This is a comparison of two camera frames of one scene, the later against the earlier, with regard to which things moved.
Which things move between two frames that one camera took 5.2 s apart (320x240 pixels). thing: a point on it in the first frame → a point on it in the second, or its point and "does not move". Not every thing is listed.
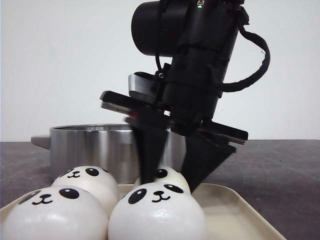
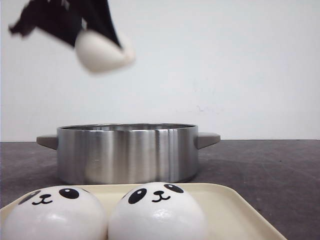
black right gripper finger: x=150 y=134 → x=62 y=18
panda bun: x=157 y=211 does not move
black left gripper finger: x=201 y=155 → x=98 y=16
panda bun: x=95 y=179 → x=97 y=53
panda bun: x=55 y=213 does not move
